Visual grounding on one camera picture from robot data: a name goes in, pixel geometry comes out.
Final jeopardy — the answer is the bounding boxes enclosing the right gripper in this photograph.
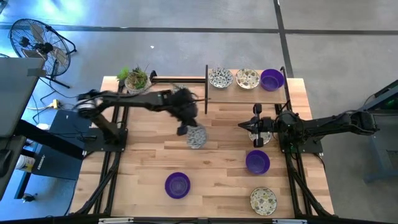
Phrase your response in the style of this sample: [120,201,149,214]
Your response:
[238,104,280,149]

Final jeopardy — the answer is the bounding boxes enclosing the black desk leg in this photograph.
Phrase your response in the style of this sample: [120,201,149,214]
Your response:
[12,119,86,161]

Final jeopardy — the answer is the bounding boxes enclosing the black chair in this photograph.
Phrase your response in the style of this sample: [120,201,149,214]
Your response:
[0,149,13,178]

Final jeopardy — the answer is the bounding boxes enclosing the white bucket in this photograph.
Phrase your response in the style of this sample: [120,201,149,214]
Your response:
[14,154,36,172]

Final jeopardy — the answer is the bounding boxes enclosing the black computer case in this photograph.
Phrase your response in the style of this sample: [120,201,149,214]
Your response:
[32,108,94,181]

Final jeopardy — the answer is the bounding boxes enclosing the blue-grey metal cart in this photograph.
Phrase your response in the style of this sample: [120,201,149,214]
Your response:
[360,79,398,184]

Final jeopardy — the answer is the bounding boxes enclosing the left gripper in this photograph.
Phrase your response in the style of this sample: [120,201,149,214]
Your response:
[164,88,200,136]

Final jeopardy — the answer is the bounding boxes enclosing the purple plastic bowl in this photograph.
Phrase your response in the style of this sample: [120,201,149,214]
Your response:
[245,149,271,175]
[164,172,191,200]
[260,68,285,92]

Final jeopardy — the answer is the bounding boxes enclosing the yellow pear-print ceramic bowl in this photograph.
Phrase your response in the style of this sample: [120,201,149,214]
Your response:
[249,186,278,217]
[248,130,272,146]
[234,68,261,90]

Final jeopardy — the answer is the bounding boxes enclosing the black caster wheel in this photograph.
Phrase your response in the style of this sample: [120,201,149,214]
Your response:
[21,192,39,203]

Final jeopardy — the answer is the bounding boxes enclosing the potted plant in patterned pot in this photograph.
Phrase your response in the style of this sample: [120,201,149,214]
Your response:
[116,63,153,96]

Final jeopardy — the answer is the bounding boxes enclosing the teal patterned ceramic bowl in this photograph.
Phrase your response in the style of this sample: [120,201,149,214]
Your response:
[208,67,234,89]
[170,83,189,94]
[185,124,208,150]

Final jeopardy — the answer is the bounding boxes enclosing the black floor fan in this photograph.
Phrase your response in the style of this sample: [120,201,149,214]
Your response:
[8,18,77,90]

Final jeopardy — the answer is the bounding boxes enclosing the white flat bar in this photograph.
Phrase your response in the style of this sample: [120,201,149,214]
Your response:
[98,217,134,224]
[272,218,307,224]

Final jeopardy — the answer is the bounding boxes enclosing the grey desk top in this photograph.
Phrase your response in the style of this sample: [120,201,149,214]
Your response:
[0,57,46,139]

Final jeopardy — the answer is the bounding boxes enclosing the black aluminium table frame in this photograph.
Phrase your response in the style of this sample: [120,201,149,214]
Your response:
[70,70,335,224]

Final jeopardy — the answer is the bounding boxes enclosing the wooden shelf with black frame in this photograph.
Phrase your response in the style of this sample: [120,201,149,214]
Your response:
[204,64,289,115]

